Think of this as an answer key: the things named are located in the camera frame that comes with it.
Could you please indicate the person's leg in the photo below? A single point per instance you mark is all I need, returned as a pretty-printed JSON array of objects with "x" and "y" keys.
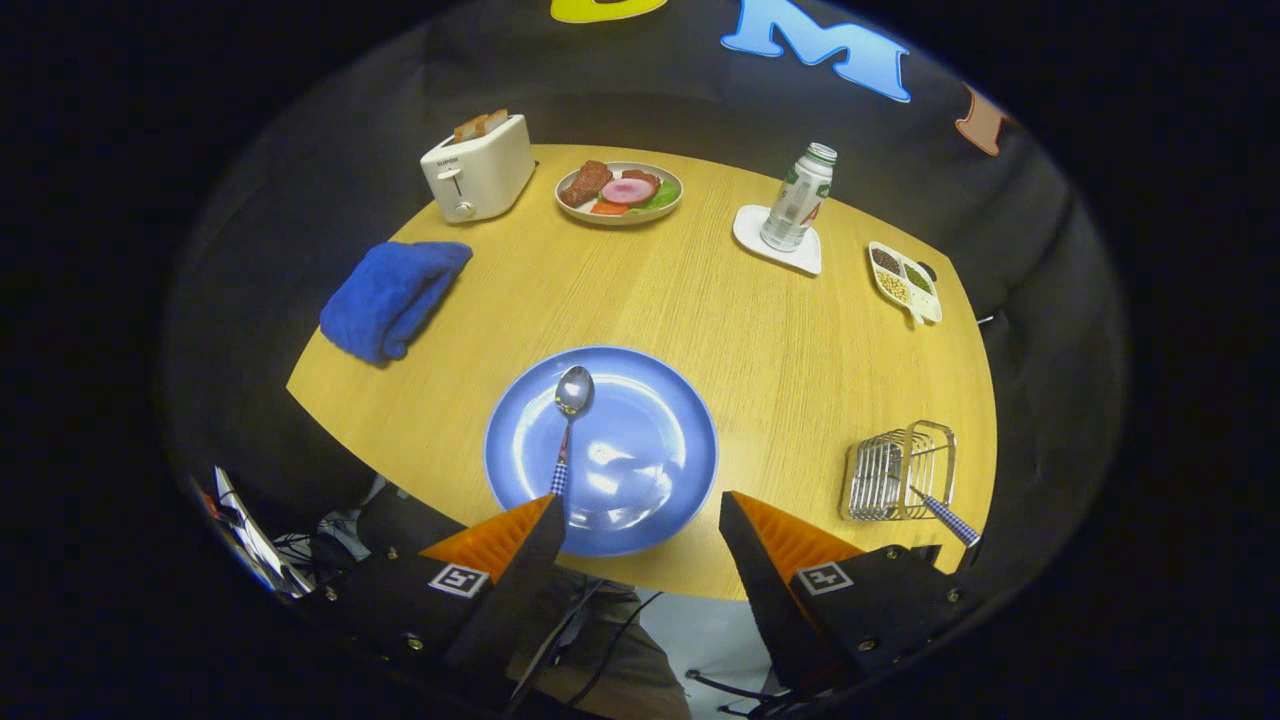
[{"x": 620, "y": 660}]

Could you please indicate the blue folded towel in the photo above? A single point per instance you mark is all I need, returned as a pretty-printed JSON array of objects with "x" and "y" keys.
[{"x": 390, "y": 300}]

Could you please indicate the toast slice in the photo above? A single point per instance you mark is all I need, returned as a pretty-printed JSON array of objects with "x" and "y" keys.
[
  {"x": 470, "y": 128},
  {"x": 496, "y": 119}
]

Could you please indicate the grey food plate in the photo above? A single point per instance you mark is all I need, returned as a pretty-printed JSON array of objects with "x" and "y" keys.
[{"x": 620, "y": 219}]

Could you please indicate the white coaster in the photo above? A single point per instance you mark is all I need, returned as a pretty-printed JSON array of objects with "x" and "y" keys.
[{"x": 790, "y": 263}]

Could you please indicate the small brown meat piece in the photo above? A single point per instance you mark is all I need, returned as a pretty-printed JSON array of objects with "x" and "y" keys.
[{"x": 642, "y": 177}]

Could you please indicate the black backdrop cloth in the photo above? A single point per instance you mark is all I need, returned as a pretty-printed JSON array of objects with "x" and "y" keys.
[{"x": 1050, "y": 400}]

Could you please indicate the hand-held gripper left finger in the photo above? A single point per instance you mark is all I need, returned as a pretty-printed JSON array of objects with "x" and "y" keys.
[{"x": 520, "y": 590}]

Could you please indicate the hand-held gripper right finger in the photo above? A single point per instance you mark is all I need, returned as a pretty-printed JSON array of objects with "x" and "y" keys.
[{"x": 760, "y": 590}]

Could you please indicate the pink ham slice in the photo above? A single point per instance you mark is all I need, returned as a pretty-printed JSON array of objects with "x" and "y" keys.
[{"x": 628, "y": 191}]

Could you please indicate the white toaster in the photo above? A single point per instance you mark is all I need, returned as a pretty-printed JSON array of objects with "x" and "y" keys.
[{"x": 490, "y": 170}]

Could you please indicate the large brown meat piece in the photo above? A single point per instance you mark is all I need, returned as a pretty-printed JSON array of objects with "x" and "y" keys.
[{"x": 585, "y": 183}]

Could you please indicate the green lettuce leaf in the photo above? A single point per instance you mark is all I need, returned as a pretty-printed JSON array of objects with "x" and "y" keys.
[{"x": 665, "y": 196}]

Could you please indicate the red tomato slice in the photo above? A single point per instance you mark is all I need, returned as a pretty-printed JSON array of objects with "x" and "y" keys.
[{"x": 608, "y": 208}]

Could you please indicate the black table grommet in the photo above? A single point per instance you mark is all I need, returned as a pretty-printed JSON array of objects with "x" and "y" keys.
[{"x": 928, "y": 272}]

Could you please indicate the white divided dish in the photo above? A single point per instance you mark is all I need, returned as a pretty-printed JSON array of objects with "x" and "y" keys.
[{"x": 926, "y": 306}]

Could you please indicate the white drink bottle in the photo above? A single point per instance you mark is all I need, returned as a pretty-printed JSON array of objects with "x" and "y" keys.
[{"x": 800, "y": 200}]

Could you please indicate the blue round plate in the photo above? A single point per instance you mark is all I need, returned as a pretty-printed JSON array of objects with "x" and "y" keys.
[{"x": 650, "y": 450}]

